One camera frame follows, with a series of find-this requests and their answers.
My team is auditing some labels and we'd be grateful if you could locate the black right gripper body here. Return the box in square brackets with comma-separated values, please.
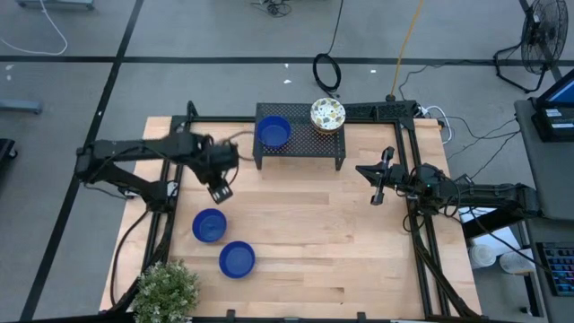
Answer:
[370, 146, 412, 206]

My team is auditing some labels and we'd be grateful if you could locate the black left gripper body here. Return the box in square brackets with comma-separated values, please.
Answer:
[195, 136, 234, 204]

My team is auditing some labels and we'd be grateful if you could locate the blue mini bowl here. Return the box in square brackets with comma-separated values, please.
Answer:
[256, 115, 292, 150]
[218, 240, 257, 280]
[192, 207, 228, 244]

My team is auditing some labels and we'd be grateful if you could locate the black perforated metal plate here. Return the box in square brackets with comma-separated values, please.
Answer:
[344, 100, 418, 131]

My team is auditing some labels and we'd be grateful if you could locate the black perforated metal rack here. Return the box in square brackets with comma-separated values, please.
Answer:
[252, 101, 347, 172]

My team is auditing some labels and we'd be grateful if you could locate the potted plant with white flowers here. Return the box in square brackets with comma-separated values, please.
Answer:
[133, 259, 202, 323]

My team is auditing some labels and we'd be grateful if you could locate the white round lid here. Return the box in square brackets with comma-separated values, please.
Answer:
[499, 249, 535, 275]
[468, 243, 498, 269]

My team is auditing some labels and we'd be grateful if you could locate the white paper sheet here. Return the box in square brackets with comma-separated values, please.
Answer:
[459, 206, 521, 252]

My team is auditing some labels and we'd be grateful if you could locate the grey desk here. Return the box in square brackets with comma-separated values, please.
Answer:
[514, 98, 574, 221]

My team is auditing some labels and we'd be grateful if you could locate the black laptop with blue screen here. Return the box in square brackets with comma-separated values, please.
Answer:
[531, 69, 574, 144]

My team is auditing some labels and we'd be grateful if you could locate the black floor fan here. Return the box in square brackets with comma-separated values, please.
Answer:
[492, 0, 570, 95]

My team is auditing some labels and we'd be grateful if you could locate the black backlit keyboard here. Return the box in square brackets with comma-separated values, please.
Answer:
[535, 241, 574, 298]

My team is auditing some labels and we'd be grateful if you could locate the grey metal stand foot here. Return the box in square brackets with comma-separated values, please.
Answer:
[0, 99, 44, 114]
[17, 0, 95, 10]

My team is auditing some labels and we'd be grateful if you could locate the black aluminium table frame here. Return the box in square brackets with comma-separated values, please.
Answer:
[107, 100, 483, 323]

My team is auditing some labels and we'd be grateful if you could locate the white cable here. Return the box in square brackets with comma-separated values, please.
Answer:
[419, 105, 453, 145]
[0, 0, 69, 57]

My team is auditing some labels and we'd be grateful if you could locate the black coiled cable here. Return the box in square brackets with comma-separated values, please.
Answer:
[312, 0, 345, 94]

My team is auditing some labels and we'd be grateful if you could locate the yellow hanging cable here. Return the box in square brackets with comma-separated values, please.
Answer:
[387, 0, 426, 100]

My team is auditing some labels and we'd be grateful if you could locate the black cable bundle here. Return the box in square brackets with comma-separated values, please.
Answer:
[250, 0, 292, 18]

